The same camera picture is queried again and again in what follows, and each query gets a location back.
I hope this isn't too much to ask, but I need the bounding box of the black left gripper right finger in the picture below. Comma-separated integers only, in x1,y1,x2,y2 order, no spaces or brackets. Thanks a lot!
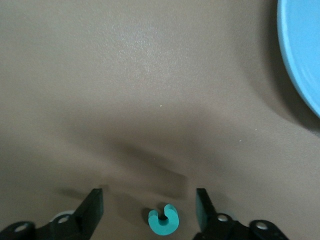
192,187,290,240

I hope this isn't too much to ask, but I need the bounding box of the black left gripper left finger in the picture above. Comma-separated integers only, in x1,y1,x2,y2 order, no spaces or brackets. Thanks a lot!
0,187,104,240

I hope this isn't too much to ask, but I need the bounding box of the teal letter c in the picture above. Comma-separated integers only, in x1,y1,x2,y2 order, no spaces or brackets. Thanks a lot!
147,203,180,236

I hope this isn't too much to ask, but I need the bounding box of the brown table cover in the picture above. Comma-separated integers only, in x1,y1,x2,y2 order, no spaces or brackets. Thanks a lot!
0,0,320,240

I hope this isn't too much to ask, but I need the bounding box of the blue round plate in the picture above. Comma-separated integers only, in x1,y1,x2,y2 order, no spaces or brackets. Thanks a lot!
276,0,320,119

